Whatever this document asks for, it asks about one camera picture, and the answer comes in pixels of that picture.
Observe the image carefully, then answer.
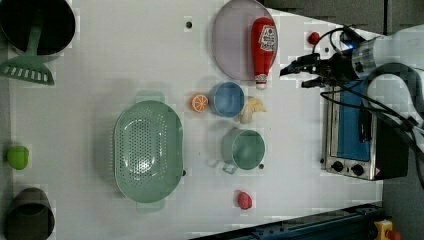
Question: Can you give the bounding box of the grey round plate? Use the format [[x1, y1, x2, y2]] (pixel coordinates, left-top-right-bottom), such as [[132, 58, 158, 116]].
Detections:
[[211, 0, 272, 81]]

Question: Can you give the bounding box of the dark grey cup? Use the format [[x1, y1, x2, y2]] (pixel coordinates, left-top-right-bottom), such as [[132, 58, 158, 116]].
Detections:
[[4, 187, 55, 240]]

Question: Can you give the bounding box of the black pot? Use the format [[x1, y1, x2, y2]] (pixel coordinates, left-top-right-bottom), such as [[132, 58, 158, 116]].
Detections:
[[0, 0, 76, 61]]

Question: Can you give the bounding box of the pink strawberry toy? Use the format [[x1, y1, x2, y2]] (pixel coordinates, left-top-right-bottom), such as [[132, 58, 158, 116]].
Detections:
[[237, 192, 253, 210]]

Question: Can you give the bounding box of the yellow peeled banana toy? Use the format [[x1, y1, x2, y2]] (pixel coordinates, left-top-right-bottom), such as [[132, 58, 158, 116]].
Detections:
[[235, 97, 266, 124]]

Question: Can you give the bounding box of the yellow red emergency button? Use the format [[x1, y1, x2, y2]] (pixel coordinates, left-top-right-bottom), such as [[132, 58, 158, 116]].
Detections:
[[374, 220, 402, 240]]

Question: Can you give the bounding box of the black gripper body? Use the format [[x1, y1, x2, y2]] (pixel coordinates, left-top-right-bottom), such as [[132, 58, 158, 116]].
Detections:
[[319, 54, 358, 88]]

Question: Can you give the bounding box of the small red fruit toy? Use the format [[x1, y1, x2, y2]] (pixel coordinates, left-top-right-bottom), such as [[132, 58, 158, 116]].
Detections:
[[307, 32, 320, 45]]

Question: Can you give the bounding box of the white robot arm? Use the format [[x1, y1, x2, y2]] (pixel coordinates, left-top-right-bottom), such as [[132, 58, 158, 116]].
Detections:
[[280, 25, 423, 114]]

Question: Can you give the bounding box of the blue cup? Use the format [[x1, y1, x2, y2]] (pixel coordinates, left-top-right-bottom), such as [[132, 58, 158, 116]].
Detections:
[[208, 82, 245, 118]]

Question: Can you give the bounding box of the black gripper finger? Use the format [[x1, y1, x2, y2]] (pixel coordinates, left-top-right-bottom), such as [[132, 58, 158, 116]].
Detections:
[[301, 77, 325, 88], [280, 53, 320, 76]]

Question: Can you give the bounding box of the red plush ketchup bottle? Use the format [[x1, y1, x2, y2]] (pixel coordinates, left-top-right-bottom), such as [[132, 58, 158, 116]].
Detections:
[[251, 17, 277, 90]]

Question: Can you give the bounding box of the green perforated colander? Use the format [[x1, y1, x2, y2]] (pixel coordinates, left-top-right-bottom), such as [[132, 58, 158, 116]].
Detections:
[[113, 90, 184, 213]]

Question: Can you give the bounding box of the blue metal frame rail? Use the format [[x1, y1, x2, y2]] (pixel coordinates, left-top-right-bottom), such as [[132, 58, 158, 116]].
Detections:
[[191, 204, 386, 240]]

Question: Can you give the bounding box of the silver toaster oven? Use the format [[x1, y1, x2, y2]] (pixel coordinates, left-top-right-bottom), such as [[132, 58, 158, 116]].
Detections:
[[323, 82, 409, 181]]

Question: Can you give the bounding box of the green mug with handle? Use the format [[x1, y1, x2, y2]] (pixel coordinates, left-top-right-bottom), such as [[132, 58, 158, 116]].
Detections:
[[221, 128, 265, 174]]

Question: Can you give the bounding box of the green slotted spatula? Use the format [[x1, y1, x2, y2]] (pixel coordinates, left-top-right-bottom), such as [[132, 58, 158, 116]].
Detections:
[[1, 11, 55, 86]]

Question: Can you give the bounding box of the orange slice toy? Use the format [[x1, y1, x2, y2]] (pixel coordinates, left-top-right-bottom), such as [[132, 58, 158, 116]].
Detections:
[[190, 94, 208, 113]]

